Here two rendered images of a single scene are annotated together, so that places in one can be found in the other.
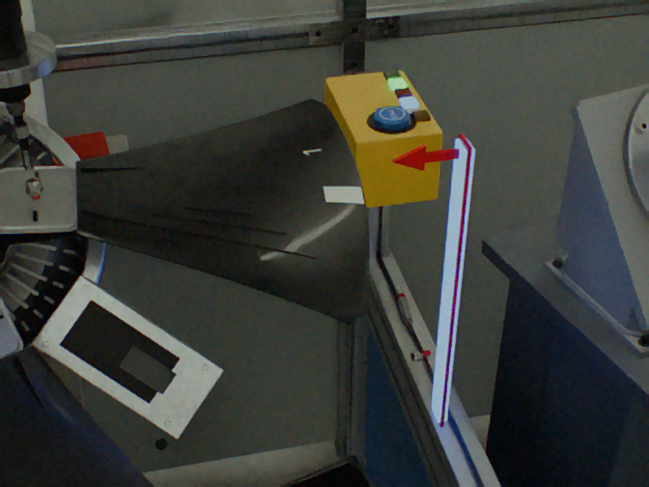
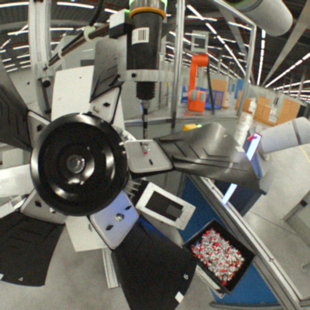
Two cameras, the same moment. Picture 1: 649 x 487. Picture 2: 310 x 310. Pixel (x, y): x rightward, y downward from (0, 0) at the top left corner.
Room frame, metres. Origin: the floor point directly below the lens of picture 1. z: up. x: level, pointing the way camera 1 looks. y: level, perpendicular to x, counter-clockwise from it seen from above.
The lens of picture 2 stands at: (0.44, 0.23, 1.30)
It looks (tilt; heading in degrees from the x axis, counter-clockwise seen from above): 34 degrees down; 351
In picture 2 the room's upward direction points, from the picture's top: 2 degrees clockwise
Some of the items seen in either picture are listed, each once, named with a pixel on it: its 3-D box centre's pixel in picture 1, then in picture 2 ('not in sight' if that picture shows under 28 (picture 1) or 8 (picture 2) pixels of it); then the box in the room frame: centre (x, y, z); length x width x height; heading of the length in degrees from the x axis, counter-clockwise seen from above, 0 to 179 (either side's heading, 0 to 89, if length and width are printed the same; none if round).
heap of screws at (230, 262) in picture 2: not in sight; (217, 256); (0.49, -0.01, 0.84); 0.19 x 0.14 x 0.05; 27
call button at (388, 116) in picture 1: (391, 119); not in sight; (0.94, -0.08, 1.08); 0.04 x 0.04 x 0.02
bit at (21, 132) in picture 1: (22, 139); (145, 122); (0.62, 0.22, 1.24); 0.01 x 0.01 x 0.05
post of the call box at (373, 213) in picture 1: (377, 211); not in sight; (0.98, -0.07, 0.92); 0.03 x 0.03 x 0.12; 12
